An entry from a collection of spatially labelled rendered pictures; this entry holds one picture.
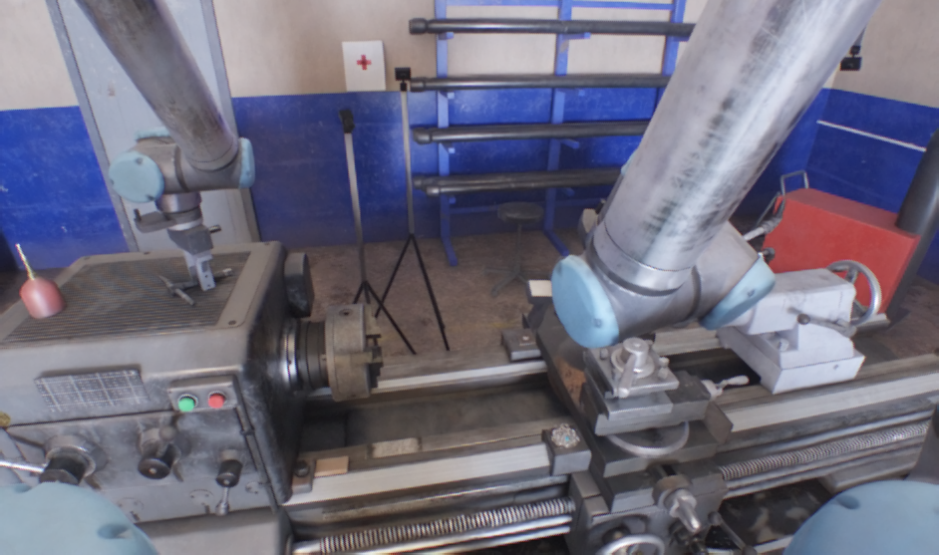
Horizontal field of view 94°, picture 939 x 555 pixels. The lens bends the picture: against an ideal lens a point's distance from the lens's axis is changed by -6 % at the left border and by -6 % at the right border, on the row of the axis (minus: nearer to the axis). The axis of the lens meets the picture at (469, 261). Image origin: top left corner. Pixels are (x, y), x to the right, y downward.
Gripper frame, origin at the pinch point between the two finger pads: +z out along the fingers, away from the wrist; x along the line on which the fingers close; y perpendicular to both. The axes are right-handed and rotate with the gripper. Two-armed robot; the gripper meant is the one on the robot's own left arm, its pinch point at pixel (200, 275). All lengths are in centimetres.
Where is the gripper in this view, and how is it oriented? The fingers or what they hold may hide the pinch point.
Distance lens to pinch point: 122.6
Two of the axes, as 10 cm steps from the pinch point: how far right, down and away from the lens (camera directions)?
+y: 6.4, -3.6, 6.8
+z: 0.0, 8.8, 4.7
